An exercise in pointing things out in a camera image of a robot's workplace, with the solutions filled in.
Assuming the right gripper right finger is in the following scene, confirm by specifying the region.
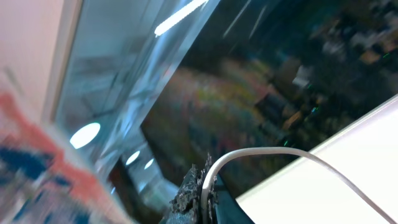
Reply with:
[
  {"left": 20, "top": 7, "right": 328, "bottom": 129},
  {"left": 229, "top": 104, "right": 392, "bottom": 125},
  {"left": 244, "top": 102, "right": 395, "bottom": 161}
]
[{"left": 203, "top": 153, "right": 254, "bottom": 224}]

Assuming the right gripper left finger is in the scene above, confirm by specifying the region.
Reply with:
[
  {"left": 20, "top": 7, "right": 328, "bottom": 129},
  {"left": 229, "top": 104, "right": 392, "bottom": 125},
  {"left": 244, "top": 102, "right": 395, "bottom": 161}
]
[{"left": 160, "top": 165, "right": 203, "bottom": 224}]

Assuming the white USB cable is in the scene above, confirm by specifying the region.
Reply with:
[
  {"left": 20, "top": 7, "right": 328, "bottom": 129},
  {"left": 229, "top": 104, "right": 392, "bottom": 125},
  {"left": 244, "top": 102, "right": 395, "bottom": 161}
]
[{"left": 200, "top": 146, "right": 397, "bottom": 224}]

